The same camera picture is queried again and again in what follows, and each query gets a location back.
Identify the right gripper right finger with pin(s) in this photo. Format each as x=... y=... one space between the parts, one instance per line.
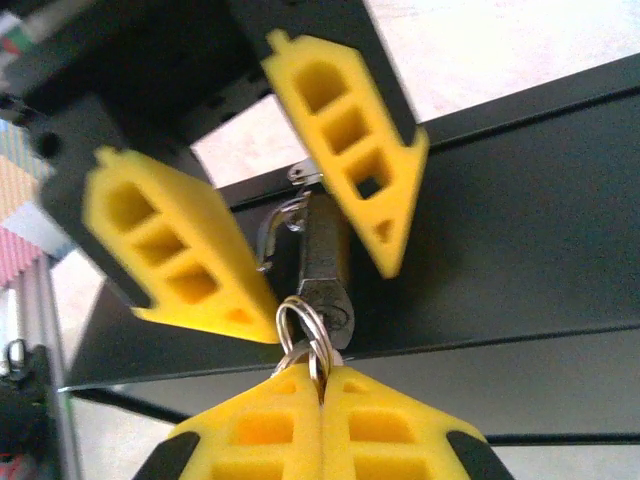
x=390 y=440

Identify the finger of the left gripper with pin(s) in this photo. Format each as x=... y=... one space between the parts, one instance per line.
x=200 y=270
x=360 y=150

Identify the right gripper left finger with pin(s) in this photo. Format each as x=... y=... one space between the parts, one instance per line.
x=260 y=440

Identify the black box with painted lid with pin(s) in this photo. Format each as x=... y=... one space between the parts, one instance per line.
x=500 y=225

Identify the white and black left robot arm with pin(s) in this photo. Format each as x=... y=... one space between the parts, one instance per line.
x=25 y=415

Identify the aluminium frame post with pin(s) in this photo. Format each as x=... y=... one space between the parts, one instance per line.
x=50 y=380

